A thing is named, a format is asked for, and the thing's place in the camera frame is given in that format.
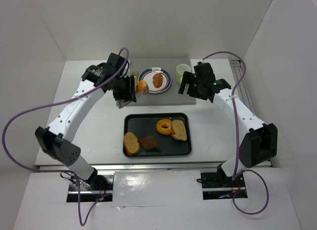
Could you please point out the bread slice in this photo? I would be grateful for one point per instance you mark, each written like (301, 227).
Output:
(178, 130)
(131, 144)

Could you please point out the brown oblong bread roll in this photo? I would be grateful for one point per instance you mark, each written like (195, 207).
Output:
(158, 80)

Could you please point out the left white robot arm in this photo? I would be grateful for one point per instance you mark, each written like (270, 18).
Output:
(56, 139)

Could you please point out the bread slice left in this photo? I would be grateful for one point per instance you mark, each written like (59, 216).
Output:
(131, 144)

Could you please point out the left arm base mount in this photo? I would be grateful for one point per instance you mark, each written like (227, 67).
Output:
(100, 190)

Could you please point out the glazed donut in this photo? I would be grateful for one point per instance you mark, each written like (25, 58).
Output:
(164, 126)

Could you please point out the orange round bun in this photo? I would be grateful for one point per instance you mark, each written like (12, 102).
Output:
(141, 86)

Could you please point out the dark brown bread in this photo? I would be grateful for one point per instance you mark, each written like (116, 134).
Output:
(149, 143)

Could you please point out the grey placemat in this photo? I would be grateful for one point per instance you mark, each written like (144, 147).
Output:
(170, 96)

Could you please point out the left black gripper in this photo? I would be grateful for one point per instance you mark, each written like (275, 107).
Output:
(129, 88)

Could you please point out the bread slice right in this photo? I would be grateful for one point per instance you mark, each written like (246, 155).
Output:
(178, 130)

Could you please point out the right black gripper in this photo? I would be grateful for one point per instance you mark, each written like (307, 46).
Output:
(187, 82)

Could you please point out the pale green mug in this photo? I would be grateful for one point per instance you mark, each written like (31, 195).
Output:
(180, 69)

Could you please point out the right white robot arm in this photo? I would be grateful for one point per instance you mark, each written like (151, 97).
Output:
(256, 141)

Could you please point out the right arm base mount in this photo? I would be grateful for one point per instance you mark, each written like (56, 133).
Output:
(214, 188)

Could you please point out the white plate green red rim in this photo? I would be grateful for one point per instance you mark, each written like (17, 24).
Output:
(164, 88)

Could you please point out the aluminium rail front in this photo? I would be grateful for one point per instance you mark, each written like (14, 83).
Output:
(159, 166)

